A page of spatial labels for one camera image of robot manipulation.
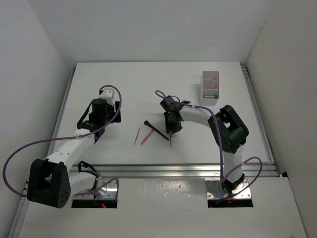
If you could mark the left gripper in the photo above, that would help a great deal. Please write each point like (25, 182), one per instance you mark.
(111, 107)

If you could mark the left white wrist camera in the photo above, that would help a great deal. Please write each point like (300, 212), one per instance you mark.
(108, 95)

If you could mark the clear acrylic organizer box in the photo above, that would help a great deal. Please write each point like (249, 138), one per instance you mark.
(202, 92)

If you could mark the metal base plate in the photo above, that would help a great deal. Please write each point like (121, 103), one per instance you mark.
(215, 191)
(107, 190)

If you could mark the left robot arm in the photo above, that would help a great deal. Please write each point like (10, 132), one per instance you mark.
(49, 180)

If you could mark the rose gold brush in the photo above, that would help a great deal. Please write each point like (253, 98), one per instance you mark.
(147, 136)

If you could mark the black powder brush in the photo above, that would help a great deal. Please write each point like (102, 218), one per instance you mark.
(155, 129)

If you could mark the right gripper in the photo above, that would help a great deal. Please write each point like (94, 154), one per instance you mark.
(170, 128)

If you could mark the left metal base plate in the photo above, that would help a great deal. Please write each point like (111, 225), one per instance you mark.
(107, 190)

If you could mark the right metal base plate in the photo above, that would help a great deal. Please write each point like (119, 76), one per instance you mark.
(215, 191)

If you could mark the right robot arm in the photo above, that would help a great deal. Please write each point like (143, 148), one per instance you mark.
(228, 130)

